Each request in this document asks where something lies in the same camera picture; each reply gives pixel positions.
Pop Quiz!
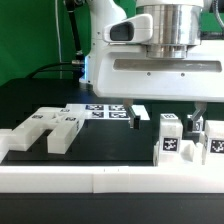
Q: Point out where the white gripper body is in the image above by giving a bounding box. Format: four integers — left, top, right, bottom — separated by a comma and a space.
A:
93, 41, 224, 102

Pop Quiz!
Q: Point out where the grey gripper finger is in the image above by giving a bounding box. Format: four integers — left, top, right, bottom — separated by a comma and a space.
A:
187, 102, 207, 121
123, 99, 140, 130

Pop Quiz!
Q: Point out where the white chair seat part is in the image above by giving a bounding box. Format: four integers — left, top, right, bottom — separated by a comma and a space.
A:
153, 140, 203, 167

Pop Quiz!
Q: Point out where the white chair back part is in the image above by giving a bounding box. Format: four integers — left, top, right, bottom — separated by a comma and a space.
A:
9, 104, 85, 154

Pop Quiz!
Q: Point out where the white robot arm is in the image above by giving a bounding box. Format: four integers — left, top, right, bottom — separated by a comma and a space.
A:
86, 0, 224, 129

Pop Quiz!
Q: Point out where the white tagged cube far right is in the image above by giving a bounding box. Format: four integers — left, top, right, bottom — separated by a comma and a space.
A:
187, 115, 203, 133

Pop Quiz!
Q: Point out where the white paper tag sheet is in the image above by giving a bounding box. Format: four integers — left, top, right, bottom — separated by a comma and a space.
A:
63, 103, 151, 121

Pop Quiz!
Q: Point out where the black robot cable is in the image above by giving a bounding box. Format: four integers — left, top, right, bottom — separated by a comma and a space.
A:
25, 0, 86, 79

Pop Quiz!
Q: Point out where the white front fence wall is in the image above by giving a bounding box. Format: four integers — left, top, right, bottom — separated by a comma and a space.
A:
0, 166, 224, 193

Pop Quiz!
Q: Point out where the white fence wall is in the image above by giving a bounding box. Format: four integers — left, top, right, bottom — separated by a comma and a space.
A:
0, 166, 224, 193
0, 129, 12, 163

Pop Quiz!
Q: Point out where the white thin cable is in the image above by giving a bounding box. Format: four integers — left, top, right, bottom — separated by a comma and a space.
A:
54, 0, 64, 80

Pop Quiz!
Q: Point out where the white left fence wall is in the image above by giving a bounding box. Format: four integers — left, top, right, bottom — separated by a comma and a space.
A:
0, 129, 12, 163

